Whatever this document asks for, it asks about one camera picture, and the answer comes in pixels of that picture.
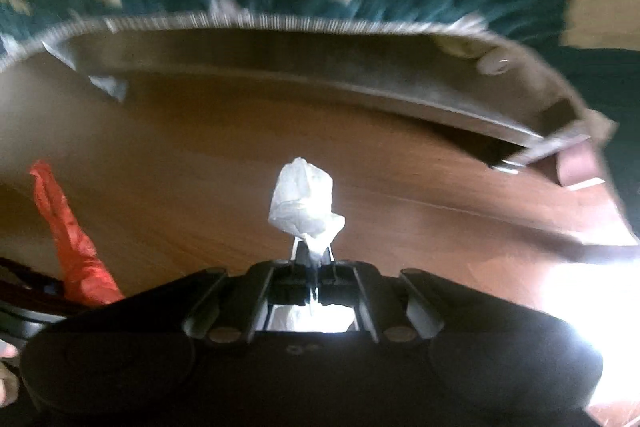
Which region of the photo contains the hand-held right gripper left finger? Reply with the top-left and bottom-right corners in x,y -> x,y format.
182,239 -> 308,343

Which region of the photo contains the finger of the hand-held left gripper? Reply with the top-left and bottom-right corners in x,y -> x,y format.
0,256 -> 71,308

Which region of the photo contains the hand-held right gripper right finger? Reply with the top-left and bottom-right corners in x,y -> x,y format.
310,244 -> 446,343

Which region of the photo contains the red plastic bag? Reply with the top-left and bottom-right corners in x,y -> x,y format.
29,159 -> 126,307

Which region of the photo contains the white tissue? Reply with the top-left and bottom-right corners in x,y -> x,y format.
266,157 -> 347,268

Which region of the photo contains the person's left hand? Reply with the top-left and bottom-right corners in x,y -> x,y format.
0,341 -> 23,413

